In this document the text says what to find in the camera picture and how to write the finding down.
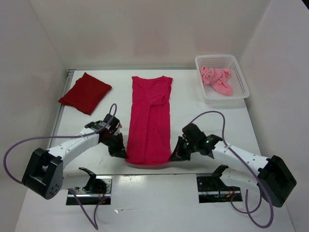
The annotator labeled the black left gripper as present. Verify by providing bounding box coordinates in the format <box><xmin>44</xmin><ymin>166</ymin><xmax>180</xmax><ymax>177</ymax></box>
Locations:
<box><xmin>101</xmin><ymin>132</ymin><xmax>128</xmax><ymax>159</ymax></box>

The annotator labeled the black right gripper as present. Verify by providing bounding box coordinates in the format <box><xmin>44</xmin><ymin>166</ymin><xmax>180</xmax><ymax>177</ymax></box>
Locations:
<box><xmin>169</xmin><ymin>135</ymin><xmax>197</xmax><ymax>161</ymax></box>

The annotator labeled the magenta t shirt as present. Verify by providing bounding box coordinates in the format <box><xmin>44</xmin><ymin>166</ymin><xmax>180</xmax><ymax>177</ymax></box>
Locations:
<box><xmin>126</xmin><ymin>76</ymin><xmax>173</xmax><ymax>165</ymax></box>

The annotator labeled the dark red t shirt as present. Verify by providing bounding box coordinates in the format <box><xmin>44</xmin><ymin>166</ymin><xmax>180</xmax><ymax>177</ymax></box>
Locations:
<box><xmin>58</xmin><ymin>73</ymin><xmax>112</xmax><ymax>116</ymax></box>

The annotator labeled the light pink t shirt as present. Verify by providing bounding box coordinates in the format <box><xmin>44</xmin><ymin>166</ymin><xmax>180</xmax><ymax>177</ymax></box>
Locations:
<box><xmin>199</xmin><ymin>66</ymin><xmax>233</xmax><ymax>96</ymax></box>

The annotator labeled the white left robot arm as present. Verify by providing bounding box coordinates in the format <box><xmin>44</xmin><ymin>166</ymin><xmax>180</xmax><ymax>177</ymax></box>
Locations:
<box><xmin>22</xmin><ymin>114</ymin><xmax>128</xmax><ymax>200</ymax></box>

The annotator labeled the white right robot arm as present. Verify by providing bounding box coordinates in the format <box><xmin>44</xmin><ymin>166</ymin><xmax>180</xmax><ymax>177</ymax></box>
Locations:
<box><xmin>169</xmin><ymin>123</ymin><xmax>297</xmax><ymax>207</ymax></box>

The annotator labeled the white plastic basket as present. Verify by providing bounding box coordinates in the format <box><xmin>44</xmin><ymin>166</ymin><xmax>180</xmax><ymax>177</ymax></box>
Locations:
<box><xmin>195</xmin><ymin>54</ymin><xmax>250</xmax><ymax>104</ymax></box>

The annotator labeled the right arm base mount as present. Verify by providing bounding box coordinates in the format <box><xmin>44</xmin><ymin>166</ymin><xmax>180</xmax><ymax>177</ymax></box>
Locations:
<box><xmin>196</xmin><ymin>174</ymin><xmax>242</xmax><ymax>203</ymax></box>

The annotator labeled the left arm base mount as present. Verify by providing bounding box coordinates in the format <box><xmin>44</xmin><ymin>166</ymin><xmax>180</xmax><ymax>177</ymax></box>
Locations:
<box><xmin>72</xmin><ymin>175</ymin><xmax>113</xmax><ymax>205</ymax></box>

